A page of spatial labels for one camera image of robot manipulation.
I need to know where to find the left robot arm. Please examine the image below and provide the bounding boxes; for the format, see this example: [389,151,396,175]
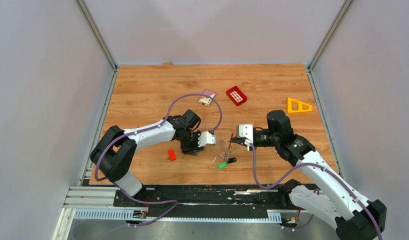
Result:
[89,109,204,207]

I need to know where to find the playing card box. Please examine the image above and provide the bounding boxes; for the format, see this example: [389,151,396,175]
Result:
[197,89,216,107]

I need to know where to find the yellow triangular brick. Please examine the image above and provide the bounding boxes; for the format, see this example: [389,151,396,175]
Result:
[286,97,313,114]

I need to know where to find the red window brick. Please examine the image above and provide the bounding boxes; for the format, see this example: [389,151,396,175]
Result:
[225,85,248,107]

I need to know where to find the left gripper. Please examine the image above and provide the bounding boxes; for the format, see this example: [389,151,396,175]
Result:
[178,130,205,157]

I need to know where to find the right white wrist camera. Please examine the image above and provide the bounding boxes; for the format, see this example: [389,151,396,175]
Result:
[236,124,254,151]

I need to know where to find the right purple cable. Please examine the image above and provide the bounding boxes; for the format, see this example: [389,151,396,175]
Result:
[250,144,384,240]

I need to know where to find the white slotted cable duct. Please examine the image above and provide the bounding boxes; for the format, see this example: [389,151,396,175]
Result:
[73,208,283,224]

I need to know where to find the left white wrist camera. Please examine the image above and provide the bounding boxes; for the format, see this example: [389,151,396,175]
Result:
[197,131,217,147]

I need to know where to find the red rectangular block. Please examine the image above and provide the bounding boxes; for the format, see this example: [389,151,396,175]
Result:
[167,149,177,161]

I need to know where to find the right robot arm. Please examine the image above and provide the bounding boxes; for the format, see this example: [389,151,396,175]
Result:
[229,110,387,240]

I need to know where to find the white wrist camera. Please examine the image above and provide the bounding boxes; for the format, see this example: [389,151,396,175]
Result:
[197,131,217,147]
[236,124,254,151]

